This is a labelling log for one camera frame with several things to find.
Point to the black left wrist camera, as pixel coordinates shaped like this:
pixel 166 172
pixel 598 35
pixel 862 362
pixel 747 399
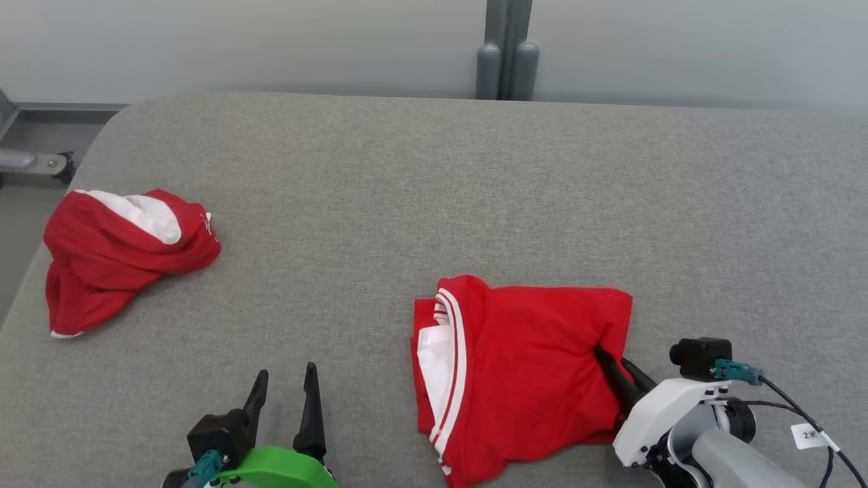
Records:
pixel 217 434

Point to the red shorts with white stripe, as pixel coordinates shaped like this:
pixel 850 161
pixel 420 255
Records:
pixel 115 264

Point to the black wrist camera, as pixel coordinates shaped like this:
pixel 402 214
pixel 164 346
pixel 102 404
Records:
pixel 217 434
pixel 698 358

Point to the grey partition post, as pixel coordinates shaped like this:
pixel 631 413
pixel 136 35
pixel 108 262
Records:
pixel 505 61

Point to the grey fabric sofa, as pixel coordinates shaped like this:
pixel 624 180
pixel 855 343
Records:
pixel 407 203

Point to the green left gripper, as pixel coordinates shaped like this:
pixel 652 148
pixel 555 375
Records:
pixel 285 471

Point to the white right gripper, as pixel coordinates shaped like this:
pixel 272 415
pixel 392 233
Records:
pixel 661 413

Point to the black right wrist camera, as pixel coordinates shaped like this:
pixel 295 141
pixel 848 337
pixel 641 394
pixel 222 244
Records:
pixel 698 358

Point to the red Bulls basketball jersey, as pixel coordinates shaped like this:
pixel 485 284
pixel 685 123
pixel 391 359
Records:
pixel 536 366

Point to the silver leg with black caster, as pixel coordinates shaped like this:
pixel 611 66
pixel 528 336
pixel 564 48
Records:
pixel 34 161

